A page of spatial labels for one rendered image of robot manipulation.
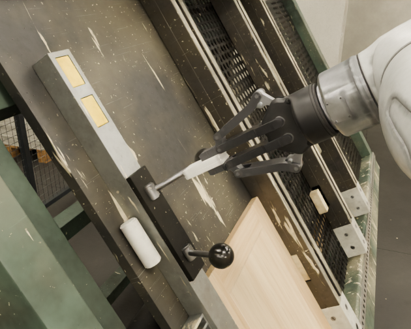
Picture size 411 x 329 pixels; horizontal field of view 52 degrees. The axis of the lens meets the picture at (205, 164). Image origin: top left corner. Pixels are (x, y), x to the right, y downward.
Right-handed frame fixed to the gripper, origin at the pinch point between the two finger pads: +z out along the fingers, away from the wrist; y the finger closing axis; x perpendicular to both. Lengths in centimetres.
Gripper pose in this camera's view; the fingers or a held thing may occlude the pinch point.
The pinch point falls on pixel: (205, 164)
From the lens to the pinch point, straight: 65.1
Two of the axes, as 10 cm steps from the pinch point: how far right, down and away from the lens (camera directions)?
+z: -7.9, 3.7, 4.9
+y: 5.0, 8.5, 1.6
